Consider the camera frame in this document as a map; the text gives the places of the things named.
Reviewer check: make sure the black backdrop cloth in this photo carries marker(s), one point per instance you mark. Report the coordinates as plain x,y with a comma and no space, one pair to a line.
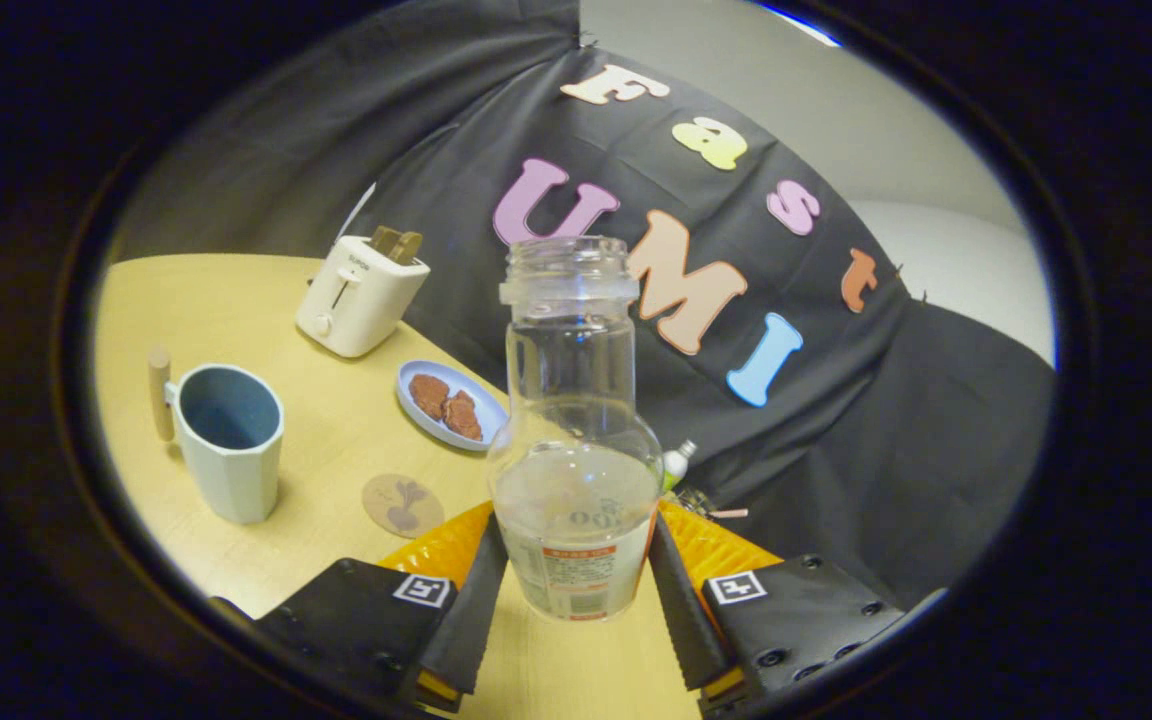
886,450

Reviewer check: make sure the white flat stick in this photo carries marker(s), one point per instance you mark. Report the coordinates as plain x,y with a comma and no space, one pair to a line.
356,212

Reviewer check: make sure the cream white toaster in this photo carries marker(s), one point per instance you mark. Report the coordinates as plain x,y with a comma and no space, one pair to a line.
356,300

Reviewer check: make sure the light blue plate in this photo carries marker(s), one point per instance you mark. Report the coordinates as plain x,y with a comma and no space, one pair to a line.
414,415

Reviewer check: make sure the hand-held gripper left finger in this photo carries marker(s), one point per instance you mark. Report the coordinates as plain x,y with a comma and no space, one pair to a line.
471,620

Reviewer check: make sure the round brown coaster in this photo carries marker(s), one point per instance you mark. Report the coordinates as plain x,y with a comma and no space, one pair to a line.
401,505

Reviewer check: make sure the green soda bottle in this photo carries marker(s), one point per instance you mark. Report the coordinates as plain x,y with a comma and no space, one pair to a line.
676,465

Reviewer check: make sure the toasted bread slice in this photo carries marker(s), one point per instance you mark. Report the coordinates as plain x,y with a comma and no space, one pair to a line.
384,240
408,248

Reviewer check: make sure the wooden table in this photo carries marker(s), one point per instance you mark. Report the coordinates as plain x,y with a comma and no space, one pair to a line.
336,430

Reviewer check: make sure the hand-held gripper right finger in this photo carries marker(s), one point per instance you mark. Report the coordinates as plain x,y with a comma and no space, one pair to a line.
681,620

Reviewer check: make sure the brown meat slice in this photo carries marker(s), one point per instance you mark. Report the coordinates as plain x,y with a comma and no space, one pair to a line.
463,415
429,395

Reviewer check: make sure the clear glass juice bottle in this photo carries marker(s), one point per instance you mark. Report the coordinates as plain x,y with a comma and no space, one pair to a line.
576,480

